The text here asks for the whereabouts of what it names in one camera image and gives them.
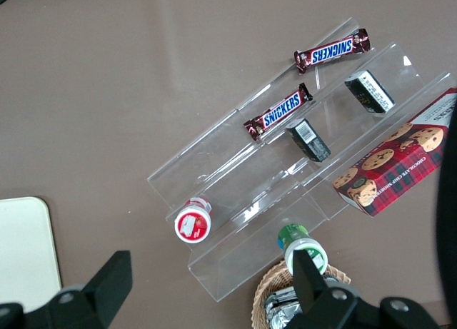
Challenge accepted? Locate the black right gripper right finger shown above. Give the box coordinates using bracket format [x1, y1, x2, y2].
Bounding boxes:
[285, 249, 380, 329]

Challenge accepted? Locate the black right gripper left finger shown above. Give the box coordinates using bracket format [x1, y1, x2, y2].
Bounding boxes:
[24, 250, 134, 329]

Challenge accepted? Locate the oval wicker basket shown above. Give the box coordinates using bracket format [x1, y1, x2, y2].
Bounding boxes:
[251, 260, 353, 329]

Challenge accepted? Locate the cream plastic tray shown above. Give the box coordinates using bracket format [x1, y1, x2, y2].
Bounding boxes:
[0, 196, 62, 314]

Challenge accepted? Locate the foil-wrapped pack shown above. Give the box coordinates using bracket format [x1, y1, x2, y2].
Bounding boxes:
[263, 286, 304, 329]

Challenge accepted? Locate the green lidded cup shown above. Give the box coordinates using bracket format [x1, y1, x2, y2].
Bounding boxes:
[277, 223, 328, 275]

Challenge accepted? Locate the red strawberry yogurt cup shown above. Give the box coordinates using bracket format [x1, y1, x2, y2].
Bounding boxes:
[174, 196, 214, 243]

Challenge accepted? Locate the clear acrylic stepped display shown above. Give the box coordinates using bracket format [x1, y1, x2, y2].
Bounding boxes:
[235, 16, 457, 219]
[146, 109, 329, 303]

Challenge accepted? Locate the small black carton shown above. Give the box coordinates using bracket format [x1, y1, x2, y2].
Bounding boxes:
[344, 69, 396, 114]
[285, 117, 332, 163]

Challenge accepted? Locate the red tartan cookie box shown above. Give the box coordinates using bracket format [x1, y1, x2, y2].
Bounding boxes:
[331, 87, 457, 218]

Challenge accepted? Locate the Snickers chocolate bar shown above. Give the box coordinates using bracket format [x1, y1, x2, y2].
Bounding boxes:
[294, 28, 371, 75]
[243, 82, 313, 141]

